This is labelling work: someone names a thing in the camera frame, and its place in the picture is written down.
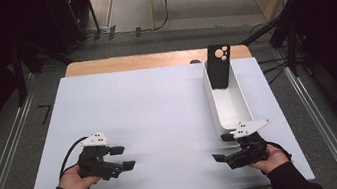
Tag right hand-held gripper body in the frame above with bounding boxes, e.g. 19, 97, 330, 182
221, 117, 278, 171

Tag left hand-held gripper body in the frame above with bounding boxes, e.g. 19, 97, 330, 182
72, 128, 126, 186

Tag white plastic bin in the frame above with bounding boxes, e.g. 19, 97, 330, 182
199, 53, 258, 143

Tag black phone case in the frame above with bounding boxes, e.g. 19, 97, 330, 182
202, 42, 237, 92

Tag person's right hand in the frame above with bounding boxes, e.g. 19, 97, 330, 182
245, 141, 292, 178

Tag person's left hand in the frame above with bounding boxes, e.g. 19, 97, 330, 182
55, 160, 105, 189

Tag white board sheet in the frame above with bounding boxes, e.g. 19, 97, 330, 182
8, 42, 317, 189

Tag wooden table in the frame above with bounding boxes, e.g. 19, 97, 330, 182
63, 35, 253, 86

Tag black metal stand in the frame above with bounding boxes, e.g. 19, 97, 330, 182
235, 3, 311, 85

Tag black equipment cabinet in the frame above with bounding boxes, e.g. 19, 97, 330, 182
42, 0, 104, 56

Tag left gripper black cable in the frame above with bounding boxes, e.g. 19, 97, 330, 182
53, 136, 94, 180

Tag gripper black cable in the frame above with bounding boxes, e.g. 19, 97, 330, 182
264, 137, 294, 165
53, 136, 94, 180

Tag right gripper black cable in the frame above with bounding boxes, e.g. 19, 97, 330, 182
264, 137, 294, 165

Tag black floor cables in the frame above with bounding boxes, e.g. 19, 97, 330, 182
248, 19, 300, 88

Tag black hanging cable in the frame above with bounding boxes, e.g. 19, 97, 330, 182
147, 0, 177, 32

